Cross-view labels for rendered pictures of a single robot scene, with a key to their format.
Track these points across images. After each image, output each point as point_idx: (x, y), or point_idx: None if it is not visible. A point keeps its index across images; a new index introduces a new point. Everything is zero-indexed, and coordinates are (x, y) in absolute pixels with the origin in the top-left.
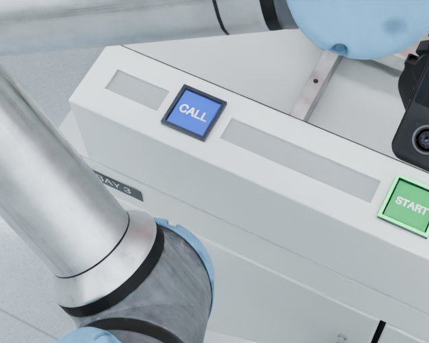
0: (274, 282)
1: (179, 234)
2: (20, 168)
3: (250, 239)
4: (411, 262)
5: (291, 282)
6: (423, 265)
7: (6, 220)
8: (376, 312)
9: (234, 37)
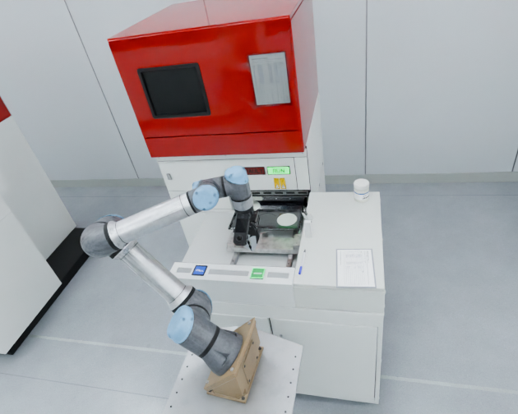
0: (237, 320)
1: (199, 290)
2: (157, 273)
3: (224, 305)
4: (261, 287)
5: (241, 316)
6: (264, 286)
7: (155, 289)
8: (265, 315)
9: (210, 259)
